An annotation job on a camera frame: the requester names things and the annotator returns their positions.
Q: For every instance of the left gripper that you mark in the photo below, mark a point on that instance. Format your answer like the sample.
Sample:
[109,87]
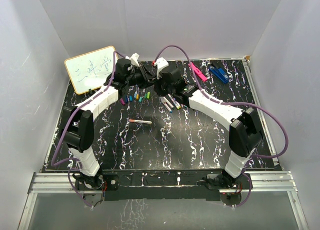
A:
[147,77]

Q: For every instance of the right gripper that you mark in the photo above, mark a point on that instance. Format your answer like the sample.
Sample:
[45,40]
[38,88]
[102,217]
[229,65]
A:
[157,82]

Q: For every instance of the blue cap marker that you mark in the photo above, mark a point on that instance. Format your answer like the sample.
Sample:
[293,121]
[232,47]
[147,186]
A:
[166,105]

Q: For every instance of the salmon cap marker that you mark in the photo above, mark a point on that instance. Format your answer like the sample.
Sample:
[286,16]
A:
[140,121]

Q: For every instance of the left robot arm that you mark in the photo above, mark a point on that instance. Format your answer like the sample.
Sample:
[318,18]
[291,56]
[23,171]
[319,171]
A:
[78,121]

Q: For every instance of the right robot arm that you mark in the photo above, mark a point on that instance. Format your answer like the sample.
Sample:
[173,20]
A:
[244,126]

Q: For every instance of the blue stapler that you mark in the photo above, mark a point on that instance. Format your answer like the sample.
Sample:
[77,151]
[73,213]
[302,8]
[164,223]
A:
[219,72]

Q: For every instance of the yellow framed whiteboard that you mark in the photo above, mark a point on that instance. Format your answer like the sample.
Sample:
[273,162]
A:
[89,71]

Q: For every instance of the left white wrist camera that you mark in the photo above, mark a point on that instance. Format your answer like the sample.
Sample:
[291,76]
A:
[133,58]

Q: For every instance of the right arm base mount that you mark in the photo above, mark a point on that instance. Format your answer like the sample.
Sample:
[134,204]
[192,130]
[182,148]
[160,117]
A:
[221,181]

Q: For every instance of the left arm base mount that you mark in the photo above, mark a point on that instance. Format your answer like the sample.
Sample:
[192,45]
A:
[104,182]

